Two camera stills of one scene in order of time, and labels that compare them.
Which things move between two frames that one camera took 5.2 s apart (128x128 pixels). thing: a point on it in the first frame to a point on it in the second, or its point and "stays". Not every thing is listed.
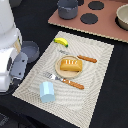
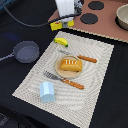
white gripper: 13,65 to 67,8
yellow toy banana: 61,41 stays
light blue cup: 47,92 stays
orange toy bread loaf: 68,64 stays
